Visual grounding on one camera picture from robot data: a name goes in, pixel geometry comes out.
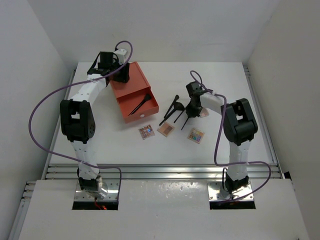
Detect orange drawer box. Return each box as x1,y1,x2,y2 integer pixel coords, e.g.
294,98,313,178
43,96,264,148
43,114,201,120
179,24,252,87
110,62,159,124

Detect small black makeup brush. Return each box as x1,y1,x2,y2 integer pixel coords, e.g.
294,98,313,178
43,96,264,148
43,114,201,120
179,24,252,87
129,93,152,116

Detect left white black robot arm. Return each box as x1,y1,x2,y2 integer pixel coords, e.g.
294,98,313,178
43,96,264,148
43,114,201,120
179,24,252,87
60,48,130,199

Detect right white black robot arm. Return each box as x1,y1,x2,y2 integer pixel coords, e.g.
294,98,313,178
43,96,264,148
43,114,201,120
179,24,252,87
185,81,258,195

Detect thin black makeup brush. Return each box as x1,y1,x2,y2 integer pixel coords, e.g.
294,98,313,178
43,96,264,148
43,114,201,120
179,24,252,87
163,94,180,119

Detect long brown eyeshadow palette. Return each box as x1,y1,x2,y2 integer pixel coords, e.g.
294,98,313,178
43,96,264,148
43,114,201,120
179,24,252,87
200,108,209,118

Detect black eyeliner pencil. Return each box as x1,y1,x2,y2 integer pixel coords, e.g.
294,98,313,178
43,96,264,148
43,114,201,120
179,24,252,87
173,111,184,123

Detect colourful eyeshadow palette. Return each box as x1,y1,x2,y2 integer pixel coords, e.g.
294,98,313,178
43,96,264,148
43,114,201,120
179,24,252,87
187,128,205,144

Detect brown quad eyeshadow palette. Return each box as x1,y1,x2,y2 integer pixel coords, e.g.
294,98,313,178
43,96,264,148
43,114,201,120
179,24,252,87
157,121,175,137

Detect round-pan eyeshadow palette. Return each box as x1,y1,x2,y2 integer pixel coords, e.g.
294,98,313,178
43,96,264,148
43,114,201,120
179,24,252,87
139,124,155,140

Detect white front cover panel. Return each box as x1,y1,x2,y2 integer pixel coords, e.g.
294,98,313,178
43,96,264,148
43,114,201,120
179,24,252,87
19,179,309,240

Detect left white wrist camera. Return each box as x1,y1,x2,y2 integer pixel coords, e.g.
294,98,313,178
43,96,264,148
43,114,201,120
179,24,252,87
113,48,128,64

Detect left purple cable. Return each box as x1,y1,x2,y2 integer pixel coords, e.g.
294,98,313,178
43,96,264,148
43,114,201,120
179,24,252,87
28,40,134,201

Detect purple cable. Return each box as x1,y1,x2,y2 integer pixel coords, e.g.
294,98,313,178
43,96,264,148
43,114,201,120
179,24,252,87
189,70,272,202
28,40,134,201

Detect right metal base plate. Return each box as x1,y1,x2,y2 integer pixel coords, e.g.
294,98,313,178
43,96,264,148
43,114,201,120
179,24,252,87
208,180,255,201

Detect metal base plate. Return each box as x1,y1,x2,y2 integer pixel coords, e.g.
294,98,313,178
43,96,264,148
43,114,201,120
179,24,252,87
74,179,119,203
208,180,255,201

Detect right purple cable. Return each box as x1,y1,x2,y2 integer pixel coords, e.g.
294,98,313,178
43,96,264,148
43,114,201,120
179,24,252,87
189,70,272,202

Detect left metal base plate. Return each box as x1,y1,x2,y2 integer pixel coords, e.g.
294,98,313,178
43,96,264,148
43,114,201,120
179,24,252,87
74,179,119,203

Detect aluminium rail frame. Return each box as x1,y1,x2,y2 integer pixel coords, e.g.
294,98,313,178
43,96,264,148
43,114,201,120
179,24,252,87
8,66,285,240

